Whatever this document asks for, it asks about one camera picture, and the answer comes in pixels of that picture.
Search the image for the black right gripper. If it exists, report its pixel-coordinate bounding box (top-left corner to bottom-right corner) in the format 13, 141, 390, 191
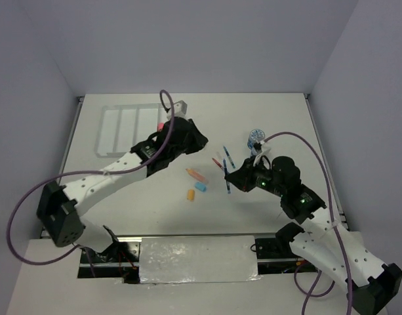
224, 154, 285, 196

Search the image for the dark blue gel pen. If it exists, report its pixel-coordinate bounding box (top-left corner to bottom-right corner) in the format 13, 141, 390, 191
222, 158, 231, 194

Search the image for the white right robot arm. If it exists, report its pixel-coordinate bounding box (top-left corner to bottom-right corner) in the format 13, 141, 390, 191
224, 156, 402, 314

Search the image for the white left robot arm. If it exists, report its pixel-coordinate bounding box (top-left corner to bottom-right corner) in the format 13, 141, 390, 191
37, 117, 208, 262

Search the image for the red gel pen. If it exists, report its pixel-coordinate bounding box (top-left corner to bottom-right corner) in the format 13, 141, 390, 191
212, 158, 225, 172

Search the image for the teal gel pen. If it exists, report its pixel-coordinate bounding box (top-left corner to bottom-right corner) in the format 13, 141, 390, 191
223, 146, 236, 169

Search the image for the light blue highlighter cap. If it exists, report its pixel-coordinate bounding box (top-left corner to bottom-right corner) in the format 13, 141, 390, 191
195, 182, 207, 192

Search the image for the orange highlighter cap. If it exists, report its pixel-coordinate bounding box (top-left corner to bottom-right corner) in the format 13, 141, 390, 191
187, 189, 195, 201

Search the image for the white compartment tray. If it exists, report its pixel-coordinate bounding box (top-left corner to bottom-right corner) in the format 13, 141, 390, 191
94, 103, 167, 158

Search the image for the silver foil sheet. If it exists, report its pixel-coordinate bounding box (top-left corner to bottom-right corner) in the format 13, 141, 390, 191
139, 236, 260, 284

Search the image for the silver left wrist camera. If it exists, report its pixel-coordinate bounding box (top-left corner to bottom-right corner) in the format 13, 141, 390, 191
165, 100, 188, 121

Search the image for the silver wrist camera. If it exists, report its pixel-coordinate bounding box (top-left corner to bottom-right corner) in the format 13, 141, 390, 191
253, 140, 271, 166
165, 100, 188, 121

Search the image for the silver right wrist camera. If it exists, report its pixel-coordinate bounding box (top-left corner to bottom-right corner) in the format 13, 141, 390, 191
253, 140, 271, 166

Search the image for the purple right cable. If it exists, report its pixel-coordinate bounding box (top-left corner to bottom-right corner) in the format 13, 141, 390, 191
261, 131, 355, 315

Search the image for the purple cable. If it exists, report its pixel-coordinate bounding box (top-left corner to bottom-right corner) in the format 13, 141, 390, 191
261, 131, 355, 315
6, 90, 182, 276

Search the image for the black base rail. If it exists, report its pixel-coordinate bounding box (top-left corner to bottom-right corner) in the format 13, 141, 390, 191
77, 234, 305, 285

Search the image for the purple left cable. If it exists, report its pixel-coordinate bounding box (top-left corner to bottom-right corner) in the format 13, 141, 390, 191
6, 90, 182, 276

